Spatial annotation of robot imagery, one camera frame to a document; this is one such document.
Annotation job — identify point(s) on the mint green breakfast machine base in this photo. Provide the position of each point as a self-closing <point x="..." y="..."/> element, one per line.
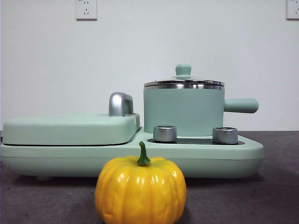
<point x="70" y="161"/>

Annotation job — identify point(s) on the glass pot lid green knob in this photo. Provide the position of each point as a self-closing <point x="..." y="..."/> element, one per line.
<point x="183" y="70"/>

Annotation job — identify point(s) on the silver control knob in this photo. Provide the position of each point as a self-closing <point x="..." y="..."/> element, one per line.
<point x="224" y="135"/>
<point x="164" y="134"/>

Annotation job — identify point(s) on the yellow toy pumpkin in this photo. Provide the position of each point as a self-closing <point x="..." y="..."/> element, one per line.
<point x="140" y="193"/>

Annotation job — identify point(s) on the white wall socket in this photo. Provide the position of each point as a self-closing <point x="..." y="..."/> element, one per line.
<point x="293" y="9"/>
<point x="86" y="10"/>

